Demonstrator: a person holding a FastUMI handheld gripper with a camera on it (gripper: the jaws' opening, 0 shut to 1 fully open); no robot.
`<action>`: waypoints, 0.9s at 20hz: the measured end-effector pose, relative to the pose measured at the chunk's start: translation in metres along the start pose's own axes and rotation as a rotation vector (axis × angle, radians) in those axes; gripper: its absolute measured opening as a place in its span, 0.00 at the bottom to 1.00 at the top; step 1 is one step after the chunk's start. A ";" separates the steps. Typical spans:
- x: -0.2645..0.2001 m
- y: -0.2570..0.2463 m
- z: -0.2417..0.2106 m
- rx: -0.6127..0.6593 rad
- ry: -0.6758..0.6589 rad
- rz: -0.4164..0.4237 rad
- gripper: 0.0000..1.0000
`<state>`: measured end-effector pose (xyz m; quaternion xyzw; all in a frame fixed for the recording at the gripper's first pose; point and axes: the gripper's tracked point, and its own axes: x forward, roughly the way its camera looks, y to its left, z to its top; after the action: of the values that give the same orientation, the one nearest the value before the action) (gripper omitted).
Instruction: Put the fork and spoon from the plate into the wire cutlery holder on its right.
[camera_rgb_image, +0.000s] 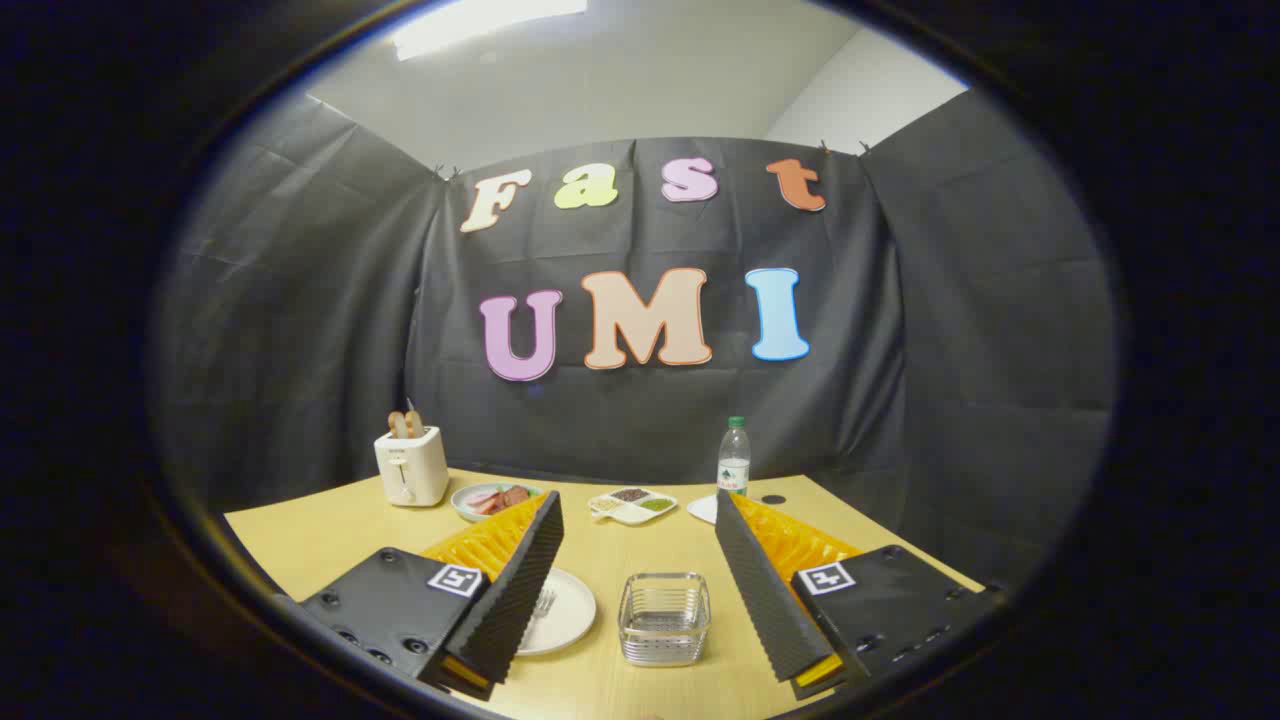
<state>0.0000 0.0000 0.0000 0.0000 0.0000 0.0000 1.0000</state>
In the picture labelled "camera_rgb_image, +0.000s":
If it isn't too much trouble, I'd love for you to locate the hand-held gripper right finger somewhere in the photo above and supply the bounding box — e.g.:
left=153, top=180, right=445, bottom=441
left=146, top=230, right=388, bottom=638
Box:
left=714, top=488, right=1006, bottom=701

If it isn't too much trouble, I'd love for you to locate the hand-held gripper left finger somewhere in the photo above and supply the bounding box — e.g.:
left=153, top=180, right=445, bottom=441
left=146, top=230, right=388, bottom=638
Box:
left=298, top=490, right=566, bottom=703

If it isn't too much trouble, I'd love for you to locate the large white round plate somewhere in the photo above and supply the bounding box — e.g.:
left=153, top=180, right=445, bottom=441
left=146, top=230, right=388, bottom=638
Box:
left=515, top=568, right=598, bottom=657

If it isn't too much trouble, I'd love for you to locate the pale green food plate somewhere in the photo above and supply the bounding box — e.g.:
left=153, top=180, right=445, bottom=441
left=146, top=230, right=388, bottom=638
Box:
left=450, top=483, right=542, bottom=524

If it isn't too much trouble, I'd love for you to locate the clear plastic water bottle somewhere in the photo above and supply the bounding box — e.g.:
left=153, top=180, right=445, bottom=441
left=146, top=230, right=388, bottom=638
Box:
left=717, top=416, right=752, bottom=498

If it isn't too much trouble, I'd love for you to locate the white divided condiment dish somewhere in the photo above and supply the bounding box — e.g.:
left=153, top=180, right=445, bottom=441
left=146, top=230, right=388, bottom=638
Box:
left=588, top=487, right=679, bottom=527

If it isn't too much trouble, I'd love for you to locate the cream white toaster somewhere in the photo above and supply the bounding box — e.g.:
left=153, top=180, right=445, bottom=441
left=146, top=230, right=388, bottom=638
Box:
left=374, top=425, right=450, bottom=508

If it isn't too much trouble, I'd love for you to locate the metal wire basket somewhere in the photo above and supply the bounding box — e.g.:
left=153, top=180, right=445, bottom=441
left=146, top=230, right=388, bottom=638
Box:
left=617, top=572, right=712, bottom=668

